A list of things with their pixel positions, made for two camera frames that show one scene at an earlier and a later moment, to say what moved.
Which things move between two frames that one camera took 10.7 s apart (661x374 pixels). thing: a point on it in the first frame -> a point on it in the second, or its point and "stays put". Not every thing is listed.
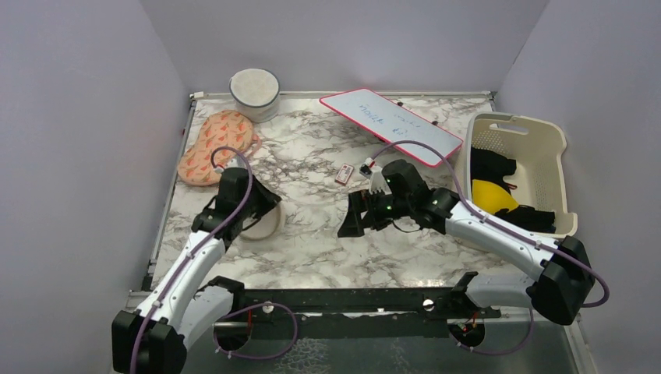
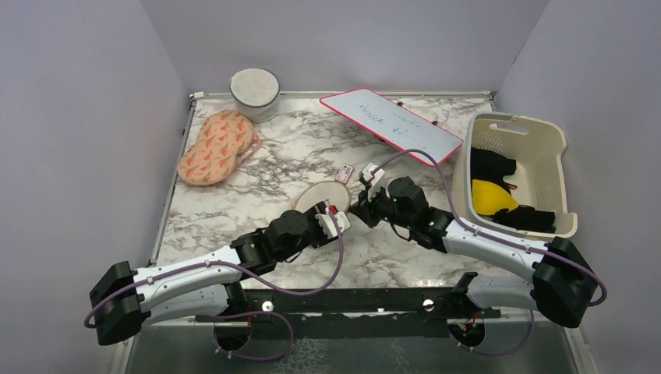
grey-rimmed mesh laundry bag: x=256 y=93 stays put
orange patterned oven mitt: x=226 y=133 stays put
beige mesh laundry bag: x=269 y=226 -> x=312 y=195
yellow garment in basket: x=490 y=197 stays put
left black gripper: x=268 y=198 -> x=311 y=216
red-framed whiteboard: x=395 y=123 stays put
